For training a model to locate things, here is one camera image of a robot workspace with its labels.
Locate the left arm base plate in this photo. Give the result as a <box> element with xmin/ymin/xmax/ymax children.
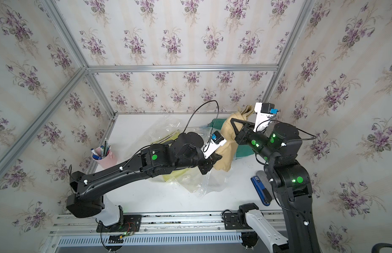
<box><xmin>96</xmin><ymin>215</ymin><xmax>142</xmax><ymax>234</ymax></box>

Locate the green garment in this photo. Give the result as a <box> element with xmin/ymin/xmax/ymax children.
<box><xmin>207</xmin><ymin>118</ymin><xmax>254</xmax><ymax>160</ymax></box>

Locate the aluminium mounting rail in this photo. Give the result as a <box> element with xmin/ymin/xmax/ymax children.
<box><xmin>48</xmin><ymin>208</ymin><xmax>312</xmax><ymax>236</ymax></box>

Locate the beige garment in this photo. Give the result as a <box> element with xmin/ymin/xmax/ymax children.
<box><xmin>213</xmin><ymin>105</ymin><xmax>254</xmax><ymax>172</ymax></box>

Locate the white slotted cable duct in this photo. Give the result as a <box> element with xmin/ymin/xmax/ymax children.
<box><xmin>58</xmin><ymin>232</ymin><xmax>242</xmax><ymax>247</ymax></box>

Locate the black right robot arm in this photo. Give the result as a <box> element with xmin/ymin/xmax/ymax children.
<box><xmin>230</xmin><ymin>119</ymin><xmax>321</xmax><ymax>253</ymax></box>

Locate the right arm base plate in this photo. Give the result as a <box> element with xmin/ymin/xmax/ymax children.
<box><xmin>221</xmin><ymin>210</ymin><xmax>251</xmax><ymax>230</ymax></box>

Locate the yellow garment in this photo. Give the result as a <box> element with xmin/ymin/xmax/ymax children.
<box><xmin>157</xmin><ymin>130</ymin><xmax>189</xmax><ymax>182</ymax></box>

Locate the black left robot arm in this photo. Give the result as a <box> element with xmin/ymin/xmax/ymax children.
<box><xmin>66</xmin><ymin>131</ymin><xmax>226</xmax><ymax>227</ymax></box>

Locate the pink pen cup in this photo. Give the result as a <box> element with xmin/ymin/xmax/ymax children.
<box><xmin>90</xmin><ymin>139</ymin><xmax>117</xmax><ymax>169</ymax></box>

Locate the clear plastic vacuum bag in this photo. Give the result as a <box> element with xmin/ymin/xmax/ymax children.
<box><xmin>144</xmin><ymin>115</ymin><xmax>230</xmax><ymax>198</ymax></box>

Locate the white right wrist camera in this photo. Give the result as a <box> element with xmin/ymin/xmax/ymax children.
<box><xmin>254</xmin><ymin>102</ymin><xmax>278</xmax><ymax>132</ymax></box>

